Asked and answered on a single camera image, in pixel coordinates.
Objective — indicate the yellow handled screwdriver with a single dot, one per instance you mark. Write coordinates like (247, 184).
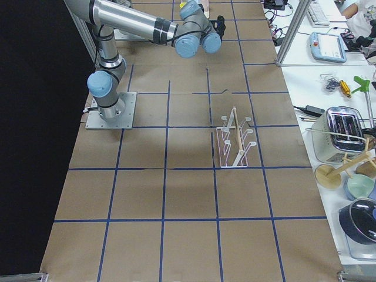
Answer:
(345, 89)

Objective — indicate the white wire cup rack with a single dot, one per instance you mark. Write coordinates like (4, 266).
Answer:
(233, 141)

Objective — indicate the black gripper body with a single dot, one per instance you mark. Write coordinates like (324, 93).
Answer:
(219, 26)

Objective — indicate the wooden mug tree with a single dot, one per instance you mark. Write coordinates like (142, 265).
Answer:
(330, 177)

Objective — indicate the black power adapter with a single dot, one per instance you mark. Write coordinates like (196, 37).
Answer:
(314, 111)

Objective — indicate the pale green bowl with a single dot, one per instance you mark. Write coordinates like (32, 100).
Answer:
(358, 186)

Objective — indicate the white keyboard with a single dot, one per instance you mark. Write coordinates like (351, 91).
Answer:
(316, 16)

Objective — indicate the green plastic clamp tool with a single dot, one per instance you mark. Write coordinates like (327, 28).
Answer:
(363, 84)

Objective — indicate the silver toaster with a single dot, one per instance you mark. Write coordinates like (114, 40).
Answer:
(336, 134)

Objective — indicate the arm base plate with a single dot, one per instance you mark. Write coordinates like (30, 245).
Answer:
(119, 116)

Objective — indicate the dark blue pot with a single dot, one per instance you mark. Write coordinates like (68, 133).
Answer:
(357, 220)

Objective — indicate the pink plastic cup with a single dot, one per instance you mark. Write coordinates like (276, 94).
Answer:
(205, 4)

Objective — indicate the aluminium frame post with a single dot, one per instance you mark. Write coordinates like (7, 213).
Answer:
(295, 23)

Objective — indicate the blue teach pendant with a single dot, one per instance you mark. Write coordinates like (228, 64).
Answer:
(327, 47)

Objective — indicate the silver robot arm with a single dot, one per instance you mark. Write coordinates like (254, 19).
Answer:
(105, 17)

